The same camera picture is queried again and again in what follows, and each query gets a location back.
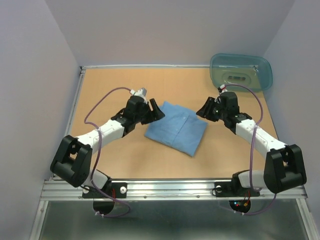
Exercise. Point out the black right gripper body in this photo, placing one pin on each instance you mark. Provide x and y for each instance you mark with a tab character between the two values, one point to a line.
223	113

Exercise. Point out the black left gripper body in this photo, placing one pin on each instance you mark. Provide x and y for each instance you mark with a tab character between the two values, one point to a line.
140	116

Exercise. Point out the light blue shirt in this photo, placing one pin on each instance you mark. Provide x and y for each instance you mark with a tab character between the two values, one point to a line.
180	129

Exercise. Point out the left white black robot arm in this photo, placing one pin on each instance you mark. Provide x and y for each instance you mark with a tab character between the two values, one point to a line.
72	161

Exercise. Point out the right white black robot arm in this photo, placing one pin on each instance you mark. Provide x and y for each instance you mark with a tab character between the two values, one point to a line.
284	167

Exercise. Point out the teal plastic bin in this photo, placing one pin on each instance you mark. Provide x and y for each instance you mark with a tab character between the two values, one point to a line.
253	72

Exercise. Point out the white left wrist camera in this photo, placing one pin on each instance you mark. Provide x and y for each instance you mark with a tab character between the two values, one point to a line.
141	92

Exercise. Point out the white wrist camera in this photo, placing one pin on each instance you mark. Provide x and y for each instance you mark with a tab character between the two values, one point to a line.
141	92
222	89

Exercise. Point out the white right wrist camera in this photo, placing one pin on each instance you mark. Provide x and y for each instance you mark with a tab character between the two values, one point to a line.
222	89

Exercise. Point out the aluminium left side rail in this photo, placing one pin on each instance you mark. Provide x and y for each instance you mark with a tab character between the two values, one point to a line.
75	101

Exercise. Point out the aluminium rail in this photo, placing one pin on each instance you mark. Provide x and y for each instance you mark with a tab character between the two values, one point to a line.
139	190
75	101

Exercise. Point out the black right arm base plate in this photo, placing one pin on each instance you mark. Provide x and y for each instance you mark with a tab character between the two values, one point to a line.
224	189

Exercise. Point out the aluminium front rail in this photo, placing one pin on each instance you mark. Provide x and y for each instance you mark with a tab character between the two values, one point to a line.
139	190

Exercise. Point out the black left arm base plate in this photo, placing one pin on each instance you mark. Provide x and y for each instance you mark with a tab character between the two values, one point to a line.
114	189

